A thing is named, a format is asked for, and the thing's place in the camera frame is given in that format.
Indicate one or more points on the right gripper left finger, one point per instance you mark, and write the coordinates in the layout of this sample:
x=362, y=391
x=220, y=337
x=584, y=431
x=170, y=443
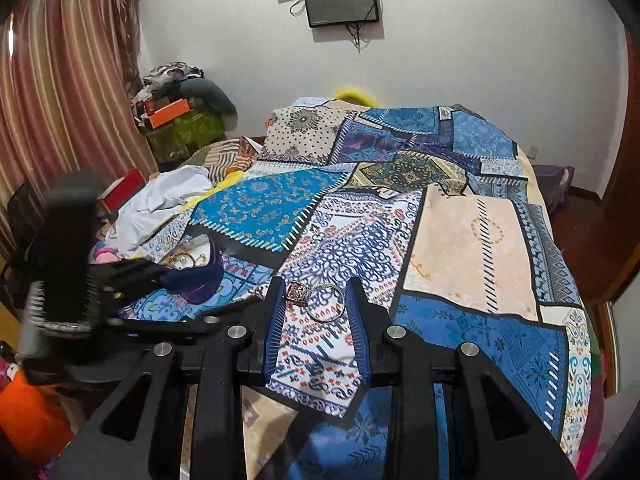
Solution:
x=137, y=432

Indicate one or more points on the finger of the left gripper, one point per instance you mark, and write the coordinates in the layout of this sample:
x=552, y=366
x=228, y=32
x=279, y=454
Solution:
x=210, y=319
x=189, y=279

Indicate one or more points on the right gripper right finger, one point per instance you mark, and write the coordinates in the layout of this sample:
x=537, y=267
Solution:
x=450, y=407

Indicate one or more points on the white purple jewelry box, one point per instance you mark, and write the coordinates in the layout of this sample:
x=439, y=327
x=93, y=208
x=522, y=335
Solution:
x=198, y=250

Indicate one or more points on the white cloth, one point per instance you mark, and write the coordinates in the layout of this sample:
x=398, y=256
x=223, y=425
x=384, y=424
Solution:
x=160, y=200

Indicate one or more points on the orange sleeve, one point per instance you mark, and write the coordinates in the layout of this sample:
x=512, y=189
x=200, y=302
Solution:
x=33, y=419

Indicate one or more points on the yellow printed cloth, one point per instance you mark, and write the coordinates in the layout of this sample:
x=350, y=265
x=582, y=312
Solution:
x=229, y=180

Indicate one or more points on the red box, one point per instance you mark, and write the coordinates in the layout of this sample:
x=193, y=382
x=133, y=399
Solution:
x=120, y=191

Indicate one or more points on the striped orange pillow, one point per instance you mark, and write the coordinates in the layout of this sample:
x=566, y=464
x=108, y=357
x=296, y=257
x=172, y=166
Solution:
x=228, y=156

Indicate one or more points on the green patterned cloth cabinet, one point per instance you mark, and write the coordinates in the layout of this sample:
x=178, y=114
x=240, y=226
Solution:
x=179, y=139

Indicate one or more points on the orange box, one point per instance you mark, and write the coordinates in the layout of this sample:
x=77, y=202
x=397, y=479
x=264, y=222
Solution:
x=160, y=112

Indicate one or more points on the blue patchwork bedspread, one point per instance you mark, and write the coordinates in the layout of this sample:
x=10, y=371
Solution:
x=438, y=214

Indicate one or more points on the pile of clothes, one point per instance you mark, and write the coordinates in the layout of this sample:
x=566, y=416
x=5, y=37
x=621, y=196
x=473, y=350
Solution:
x=178, y=80

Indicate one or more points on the striped pink curtain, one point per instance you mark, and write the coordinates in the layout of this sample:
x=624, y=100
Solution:
x=69, y=70

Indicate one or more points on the brown wooden door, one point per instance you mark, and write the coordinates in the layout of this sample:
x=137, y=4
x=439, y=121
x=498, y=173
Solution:
x=617, y=234

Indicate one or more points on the yellow plush item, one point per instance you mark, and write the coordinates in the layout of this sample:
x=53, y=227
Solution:
x=355, y=96

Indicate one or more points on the dark bag on floor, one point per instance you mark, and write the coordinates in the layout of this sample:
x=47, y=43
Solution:
x=554, y=183

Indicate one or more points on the wall mounted black monitor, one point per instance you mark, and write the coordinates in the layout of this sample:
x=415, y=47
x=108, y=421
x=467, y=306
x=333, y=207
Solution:
x=322, y=13

